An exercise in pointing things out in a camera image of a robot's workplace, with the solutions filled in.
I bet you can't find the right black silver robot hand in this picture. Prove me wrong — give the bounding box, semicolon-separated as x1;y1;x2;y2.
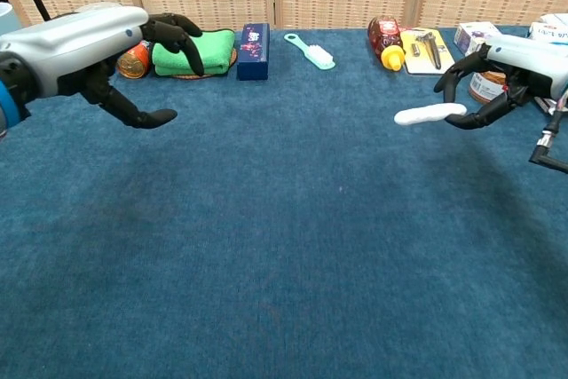
433;34;568;130

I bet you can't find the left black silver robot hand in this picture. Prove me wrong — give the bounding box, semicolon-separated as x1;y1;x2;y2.
0;2;206;130

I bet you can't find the white oblong object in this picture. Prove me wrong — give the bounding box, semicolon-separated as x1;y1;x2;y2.
393;102;468;126

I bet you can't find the white blue milk carton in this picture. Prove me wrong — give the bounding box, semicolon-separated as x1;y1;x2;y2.
526;21;568;45

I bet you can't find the round tub with brown contents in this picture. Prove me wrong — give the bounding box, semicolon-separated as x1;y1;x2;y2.
468;68;508;103

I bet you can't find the orange drink can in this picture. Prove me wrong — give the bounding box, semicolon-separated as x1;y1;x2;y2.
115;40;154;80

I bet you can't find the purple white small carton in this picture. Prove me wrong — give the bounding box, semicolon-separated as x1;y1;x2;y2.
453;21;502;59

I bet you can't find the light blue plastic cup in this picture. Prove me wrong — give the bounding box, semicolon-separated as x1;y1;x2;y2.
0;2;21;37

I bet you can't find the yellow razor blister pack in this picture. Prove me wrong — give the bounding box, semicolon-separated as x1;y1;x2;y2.
398;28;456;76

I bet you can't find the green folded towel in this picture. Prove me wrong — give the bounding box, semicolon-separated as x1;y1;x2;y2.
150;28;236;77

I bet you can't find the brown bottle with yellow cap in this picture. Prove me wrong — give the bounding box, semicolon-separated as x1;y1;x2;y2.
367;16;406;72

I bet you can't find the dark blue rectangular box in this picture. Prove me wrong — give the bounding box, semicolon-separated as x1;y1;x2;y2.
236;22;271;82

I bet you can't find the teal scrubbing brush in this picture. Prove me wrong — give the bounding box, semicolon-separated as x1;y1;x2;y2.
283;33;337;71

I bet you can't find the blue felt table mat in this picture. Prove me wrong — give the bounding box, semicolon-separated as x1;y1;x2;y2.
0;26;568;379

